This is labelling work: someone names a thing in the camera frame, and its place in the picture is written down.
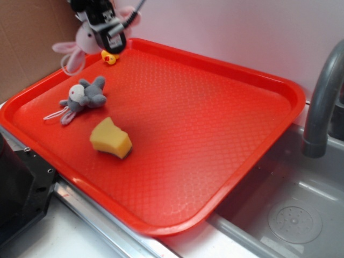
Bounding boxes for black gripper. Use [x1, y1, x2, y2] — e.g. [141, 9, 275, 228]
[70, 0, 126, 54]

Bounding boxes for pink plush bunny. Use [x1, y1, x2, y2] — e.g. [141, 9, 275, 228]
[52, 1, 143, 76]

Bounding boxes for grey plush bunny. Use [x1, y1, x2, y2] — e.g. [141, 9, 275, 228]
[43, 76, 107, 125]

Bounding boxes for yellow rubber duck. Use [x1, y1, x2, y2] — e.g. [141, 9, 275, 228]
[101, 50, 120, 65]

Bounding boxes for brown cardboard panel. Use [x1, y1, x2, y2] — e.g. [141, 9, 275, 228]
[1, 1, 80, 102]

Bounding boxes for yellow sponge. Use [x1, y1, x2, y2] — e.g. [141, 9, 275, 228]
[89, 117, 133, 159]

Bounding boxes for red plastic tray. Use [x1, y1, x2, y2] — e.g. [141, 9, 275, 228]
[1, 39, 305, 237]

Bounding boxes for grey sink faucet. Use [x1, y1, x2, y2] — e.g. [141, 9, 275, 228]
[302, 40, 343, 158]

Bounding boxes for grey plastic sink basin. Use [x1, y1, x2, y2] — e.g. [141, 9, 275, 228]
[208, 112, 343, 257]

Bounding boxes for black coiled cable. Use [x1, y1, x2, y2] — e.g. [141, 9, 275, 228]
[122, 0, 147, 29]

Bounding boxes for aluminium rail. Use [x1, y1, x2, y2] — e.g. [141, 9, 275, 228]
[0, 126, 183, 258]

